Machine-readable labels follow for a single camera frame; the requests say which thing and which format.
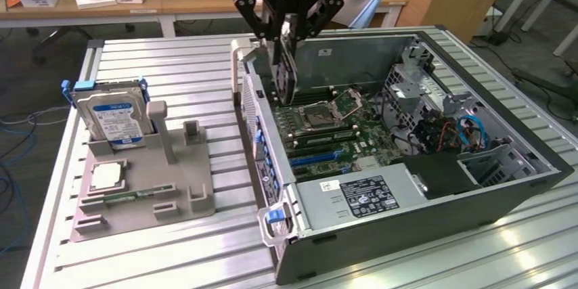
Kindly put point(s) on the RAM memory stick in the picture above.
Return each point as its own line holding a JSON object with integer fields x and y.
{"x": 286, "y": 76}

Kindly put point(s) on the black case lock tab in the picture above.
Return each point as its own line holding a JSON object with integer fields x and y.
{"x": 261, "y": 94}

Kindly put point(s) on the metal socket cover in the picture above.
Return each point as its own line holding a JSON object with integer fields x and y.
{"x": 351, "y": 99}

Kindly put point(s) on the CPU socket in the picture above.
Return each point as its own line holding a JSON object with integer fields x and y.
{"x": 321, "y": 116}

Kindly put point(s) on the perforated metal drive cage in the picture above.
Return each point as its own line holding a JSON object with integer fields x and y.
{"x": 407, "y": 99}

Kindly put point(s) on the blue slot cover latch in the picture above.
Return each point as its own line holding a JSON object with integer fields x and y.
{"x": 258, "y": 136}

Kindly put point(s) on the black power brick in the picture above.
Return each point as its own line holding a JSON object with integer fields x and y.
{"x": 500, "y": 38}

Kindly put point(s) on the green motherboard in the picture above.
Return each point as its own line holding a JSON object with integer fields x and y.
{"x": 380, "y": 143}

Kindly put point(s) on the wooden desk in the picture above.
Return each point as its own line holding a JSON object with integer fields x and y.
{"x": 68, "y": 13}

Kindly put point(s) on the long blue expansion slot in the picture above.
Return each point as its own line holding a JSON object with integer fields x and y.
{"x": 316, "y": 159}

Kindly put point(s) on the hard disk blue caddy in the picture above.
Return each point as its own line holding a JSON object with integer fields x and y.
{"x": 113, "y": 119}

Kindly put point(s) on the black office chair base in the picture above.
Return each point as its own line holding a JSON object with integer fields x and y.
{"x": 60, "y": 37}

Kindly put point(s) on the silver chipset heatsink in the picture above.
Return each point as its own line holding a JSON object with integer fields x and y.
{"x": 371, "y": 163}

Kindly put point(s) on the black plastic shroud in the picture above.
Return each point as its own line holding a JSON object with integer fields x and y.
{"x": 439, "y": 174}

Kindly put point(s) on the grey parts rack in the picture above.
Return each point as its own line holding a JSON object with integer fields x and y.
{"x": 149, "y": 180}

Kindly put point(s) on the black floor stand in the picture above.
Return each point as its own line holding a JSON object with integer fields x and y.
{"x": 551, "y": 82}

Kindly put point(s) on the orange card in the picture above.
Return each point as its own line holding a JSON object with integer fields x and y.
{"x": 14, "y": 1}

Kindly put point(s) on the grey power supply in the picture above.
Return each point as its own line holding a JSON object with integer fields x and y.
{"x": 316, "y": 201}

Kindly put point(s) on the silver CPU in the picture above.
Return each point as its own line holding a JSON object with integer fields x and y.
{"x": 109, "y": 176}

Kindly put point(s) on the blue case release latch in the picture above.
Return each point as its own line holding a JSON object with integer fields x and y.
{"x": 273, "y": 217}

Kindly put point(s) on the metal disk bay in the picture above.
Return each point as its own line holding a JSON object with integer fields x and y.
{"x": 497, "y": 167}

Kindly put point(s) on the green RAM stick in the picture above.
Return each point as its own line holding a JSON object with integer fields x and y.
{"x": 132, "y": 196}

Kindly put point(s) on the black open PC case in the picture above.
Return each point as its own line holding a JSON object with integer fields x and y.
{"x": 407, "y": 235}

